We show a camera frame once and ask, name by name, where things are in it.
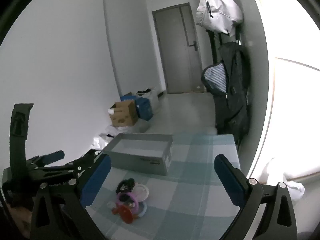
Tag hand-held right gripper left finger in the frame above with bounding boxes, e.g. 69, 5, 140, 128
30, 153, 112, 240

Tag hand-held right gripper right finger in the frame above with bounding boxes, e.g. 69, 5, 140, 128
214, 154, 298, 240

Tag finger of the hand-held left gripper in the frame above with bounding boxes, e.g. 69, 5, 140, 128
37, 149, 103, 180
26, 150, 65, 168

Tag black scrunchie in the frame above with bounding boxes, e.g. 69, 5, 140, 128
115, 178, 137, 195

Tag purple bowl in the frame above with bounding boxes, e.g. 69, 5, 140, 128
116, 192, 140, 209

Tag grey cardboard box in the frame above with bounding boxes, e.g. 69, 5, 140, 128
102, 133, 173, 177

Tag light blue ring bangle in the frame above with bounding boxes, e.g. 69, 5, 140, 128
135, 201, 148, 218

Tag person's left hand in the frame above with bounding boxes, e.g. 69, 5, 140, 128
7, 205, 32, 238

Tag crumpled white plastic bags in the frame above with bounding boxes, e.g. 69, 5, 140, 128
92, 125, 120, 153

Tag checked tablecloth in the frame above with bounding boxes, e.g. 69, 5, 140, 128
84, 133, 242, 240

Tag white round lid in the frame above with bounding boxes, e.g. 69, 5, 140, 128
132, 184, 150, 203

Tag brown cardboard box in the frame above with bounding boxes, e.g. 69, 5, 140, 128
108, 99, 139, 127

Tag white cloth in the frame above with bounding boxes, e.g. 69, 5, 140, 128
260, 157, 305, 200

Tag small blue box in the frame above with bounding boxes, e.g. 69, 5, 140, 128
120, 92, 135, 103

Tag large blue box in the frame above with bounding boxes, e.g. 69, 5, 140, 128
136, 97, 154, 121

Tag black jacket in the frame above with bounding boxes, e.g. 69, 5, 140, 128
201, 41, 252, 145

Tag white plastic bag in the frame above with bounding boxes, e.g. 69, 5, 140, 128
136, 87, 160, 113

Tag striped shirt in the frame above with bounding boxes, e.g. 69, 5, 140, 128
204, 64, 227, 93

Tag grey door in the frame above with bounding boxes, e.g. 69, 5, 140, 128
152, 2, 203, 95

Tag white jacket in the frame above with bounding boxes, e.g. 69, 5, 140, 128
196, 0, 244, 37

